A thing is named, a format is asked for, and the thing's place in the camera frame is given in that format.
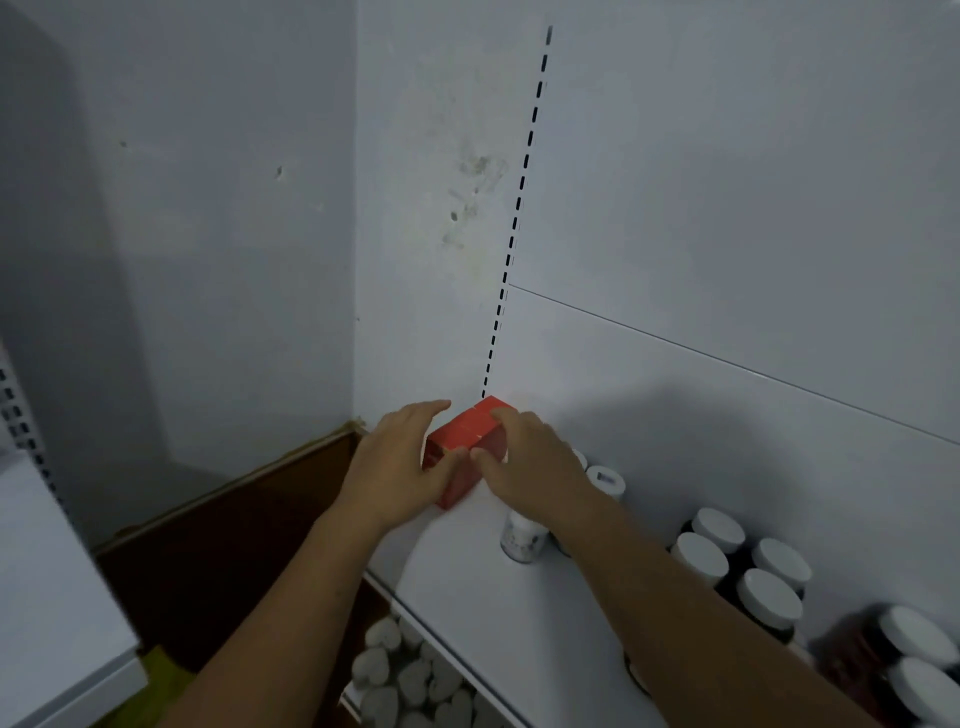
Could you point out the person's left hand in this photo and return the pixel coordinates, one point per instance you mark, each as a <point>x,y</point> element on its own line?
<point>390,480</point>

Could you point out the person's right hand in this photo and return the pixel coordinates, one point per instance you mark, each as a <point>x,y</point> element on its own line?
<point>540,480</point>

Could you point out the white metal shelf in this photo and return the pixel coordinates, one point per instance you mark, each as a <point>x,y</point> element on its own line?
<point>465,615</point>
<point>52,585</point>

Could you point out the red bottle white cap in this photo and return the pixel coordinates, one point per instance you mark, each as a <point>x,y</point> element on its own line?
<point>922,690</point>
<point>915,637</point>

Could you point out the person's right forearm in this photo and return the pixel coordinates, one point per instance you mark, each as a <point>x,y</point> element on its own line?
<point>690,622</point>

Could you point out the person's left forearm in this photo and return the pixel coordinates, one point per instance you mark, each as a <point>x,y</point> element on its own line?
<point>277,630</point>

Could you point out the stack of white heart-lid jars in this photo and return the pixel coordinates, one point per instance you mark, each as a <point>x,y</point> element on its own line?
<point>405,675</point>

